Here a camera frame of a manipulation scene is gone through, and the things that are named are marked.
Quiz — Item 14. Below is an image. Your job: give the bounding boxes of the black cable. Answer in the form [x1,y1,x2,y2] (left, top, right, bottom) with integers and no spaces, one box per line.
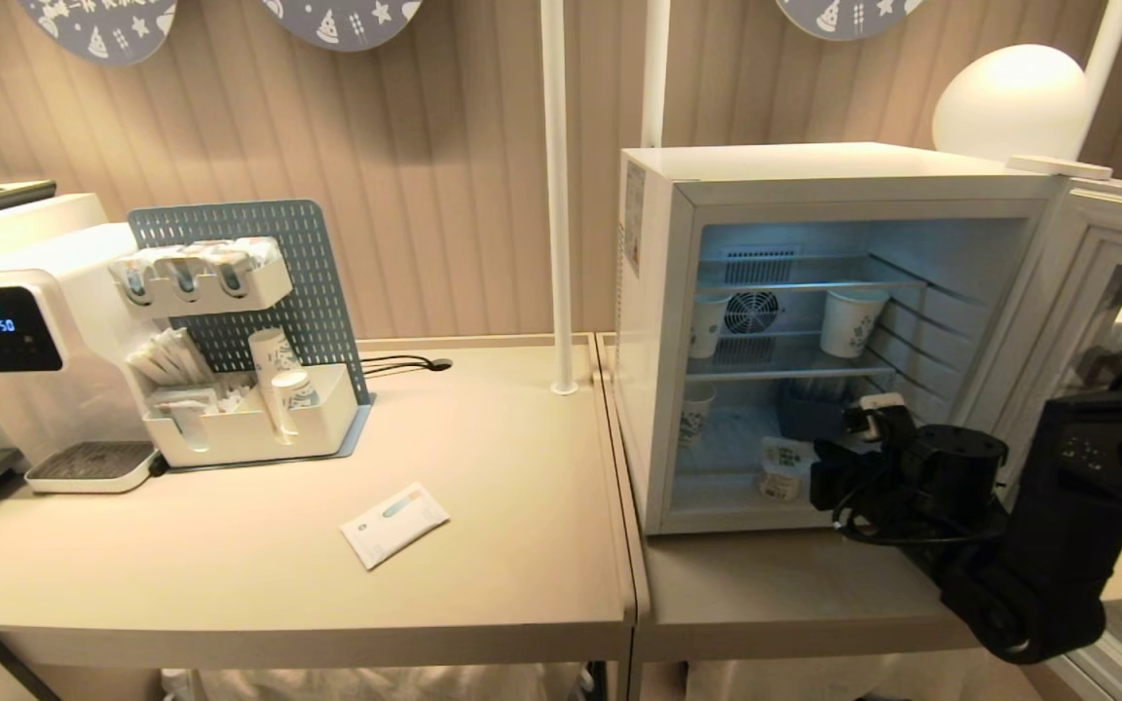
[358,354,454,380]

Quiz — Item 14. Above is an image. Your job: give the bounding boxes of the blue round wall decoration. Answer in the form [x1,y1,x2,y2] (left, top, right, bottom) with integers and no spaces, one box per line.
[17,0,180,67]
[261,0,424,53]
[774,0,925,43]

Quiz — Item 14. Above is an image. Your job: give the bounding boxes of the white mini fridge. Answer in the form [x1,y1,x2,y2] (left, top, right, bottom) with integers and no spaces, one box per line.
[615,143,1070,536]

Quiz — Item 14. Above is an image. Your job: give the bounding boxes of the white sachet packet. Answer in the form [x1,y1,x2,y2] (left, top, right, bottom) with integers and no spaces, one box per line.
[340,481,451,572]

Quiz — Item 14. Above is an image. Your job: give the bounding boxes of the white water dispenser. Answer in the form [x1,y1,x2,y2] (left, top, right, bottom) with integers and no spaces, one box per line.
[0,222,168,494]

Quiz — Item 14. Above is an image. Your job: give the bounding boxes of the white pole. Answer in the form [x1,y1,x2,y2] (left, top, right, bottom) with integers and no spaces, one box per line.
[1081,0,1122,98]
[539,0,580,396]
[640,0,672,150]

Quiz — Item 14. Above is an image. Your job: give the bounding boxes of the blue box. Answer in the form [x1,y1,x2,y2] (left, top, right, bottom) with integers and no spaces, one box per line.
[779,380,850,441]

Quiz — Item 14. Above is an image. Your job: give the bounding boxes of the white globe lamp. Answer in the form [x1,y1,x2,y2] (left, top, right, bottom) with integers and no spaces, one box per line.
[931,44,1094,163]

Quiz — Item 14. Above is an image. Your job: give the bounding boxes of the stacked paper cups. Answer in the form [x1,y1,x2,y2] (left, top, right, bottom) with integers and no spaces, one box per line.
[271,369,319,436]
[248,328,302,378]

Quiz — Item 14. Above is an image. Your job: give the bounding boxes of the dispenser drip tray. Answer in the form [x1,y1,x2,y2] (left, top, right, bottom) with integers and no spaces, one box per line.
[24,441,162,495]

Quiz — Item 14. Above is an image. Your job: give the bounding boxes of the wire fridge shelf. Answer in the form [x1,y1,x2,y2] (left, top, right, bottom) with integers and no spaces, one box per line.
[686,329,900,381]

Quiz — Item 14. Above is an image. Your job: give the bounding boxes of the blue pegboard stand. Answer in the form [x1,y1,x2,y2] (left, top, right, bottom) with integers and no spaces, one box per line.
[127,199,376,474]

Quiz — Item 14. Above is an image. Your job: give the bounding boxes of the white capsule holder shelf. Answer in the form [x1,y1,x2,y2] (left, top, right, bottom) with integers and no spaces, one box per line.
[110,237,293,319]

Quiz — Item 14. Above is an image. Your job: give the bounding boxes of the white appliance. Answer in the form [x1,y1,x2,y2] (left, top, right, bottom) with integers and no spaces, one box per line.
[0,193,110,285]

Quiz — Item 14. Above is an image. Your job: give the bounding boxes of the glass fridge door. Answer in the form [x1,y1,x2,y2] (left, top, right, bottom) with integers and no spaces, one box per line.
[958,175,1122,701]

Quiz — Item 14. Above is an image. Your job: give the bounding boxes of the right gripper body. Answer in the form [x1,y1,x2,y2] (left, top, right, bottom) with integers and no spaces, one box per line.
[809,433,916,538]

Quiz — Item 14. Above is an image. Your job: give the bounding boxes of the white sachet bundle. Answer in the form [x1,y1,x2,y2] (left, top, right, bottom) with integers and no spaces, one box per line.
[127,326,217,387]

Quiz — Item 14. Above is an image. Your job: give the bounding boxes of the white organizer bin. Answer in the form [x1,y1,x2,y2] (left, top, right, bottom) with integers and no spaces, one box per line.
[140,362,360,469]

